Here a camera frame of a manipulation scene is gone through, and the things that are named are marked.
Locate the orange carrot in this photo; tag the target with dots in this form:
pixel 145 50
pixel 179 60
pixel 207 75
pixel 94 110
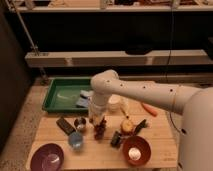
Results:
pixel 149 109

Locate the red bowl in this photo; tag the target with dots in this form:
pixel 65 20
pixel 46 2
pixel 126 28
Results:
pixel 139 143

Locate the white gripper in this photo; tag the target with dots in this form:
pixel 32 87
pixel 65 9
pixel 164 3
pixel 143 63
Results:
pixel 96 113

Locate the green plastic tray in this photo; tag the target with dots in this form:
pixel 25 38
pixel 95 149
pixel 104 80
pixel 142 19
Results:
pixel 63 94

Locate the yellow lemon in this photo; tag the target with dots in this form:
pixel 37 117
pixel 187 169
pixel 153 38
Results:
pixel 127 126

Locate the black marker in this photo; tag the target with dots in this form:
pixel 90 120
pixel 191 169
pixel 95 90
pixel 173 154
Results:
pixel 141 125

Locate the dark brown rectangular block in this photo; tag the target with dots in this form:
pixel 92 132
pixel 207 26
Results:
pixel 65 126

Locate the grey blue sponge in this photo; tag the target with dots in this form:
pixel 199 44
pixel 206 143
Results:
pixel 83 99

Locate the wooden shelf beam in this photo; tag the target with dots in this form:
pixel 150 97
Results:
pixel 117 58

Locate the light blue cup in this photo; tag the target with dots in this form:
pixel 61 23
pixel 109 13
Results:
pixel 75 140

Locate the white egg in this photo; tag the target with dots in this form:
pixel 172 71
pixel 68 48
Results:
pixel 134 153

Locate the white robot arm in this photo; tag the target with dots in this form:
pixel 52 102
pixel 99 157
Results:
pixel 195 105

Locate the dark purple grape bunch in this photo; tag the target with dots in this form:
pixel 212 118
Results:
pixel 99 130

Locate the small dark green object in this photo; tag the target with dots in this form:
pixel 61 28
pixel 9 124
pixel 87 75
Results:
pixel 116 139

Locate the metal diagonal pole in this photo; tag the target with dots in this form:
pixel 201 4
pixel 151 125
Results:
pixel 34 48

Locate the white translucent cup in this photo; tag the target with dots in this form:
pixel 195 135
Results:
pixel 114 103

